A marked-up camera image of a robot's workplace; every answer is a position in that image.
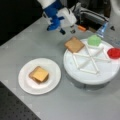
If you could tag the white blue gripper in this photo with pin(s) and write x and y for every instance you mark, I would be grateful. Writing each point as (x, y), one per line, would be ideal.
(57, 15)

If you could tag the toasted bread slice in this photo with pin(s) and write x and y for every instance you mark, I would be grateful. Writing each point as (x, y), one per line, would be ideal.
(74, 45)
(31, 75)

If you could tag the yellow cheese slice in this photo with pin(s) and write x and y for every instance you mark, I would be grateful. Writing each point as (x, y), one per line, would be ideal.
(39, 74)

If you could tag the brown round meat patty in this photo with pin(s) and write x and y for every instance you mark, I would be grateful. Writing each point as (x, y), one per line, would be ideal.
(46, 78)

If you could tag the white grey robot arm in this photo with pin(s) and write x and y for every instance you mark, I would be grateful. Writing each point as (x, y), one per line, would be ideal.
(57, 15)

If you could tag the green lettuce piece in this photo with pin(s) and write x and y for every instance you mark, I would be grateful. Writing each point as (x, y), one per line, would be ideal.
(94, 40)

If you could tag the white divided round tray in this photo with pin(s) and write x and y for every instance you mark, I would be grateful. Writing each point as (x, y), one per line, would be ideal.
(91, 65)

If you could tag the red tomato slice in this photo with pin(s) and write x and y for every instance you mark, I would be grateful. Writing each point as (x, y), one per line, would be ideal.
(114, 53)

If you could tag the white paper plate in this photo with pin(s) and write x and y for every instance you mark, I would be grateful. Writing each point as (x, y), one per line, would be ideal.
(33, 87)

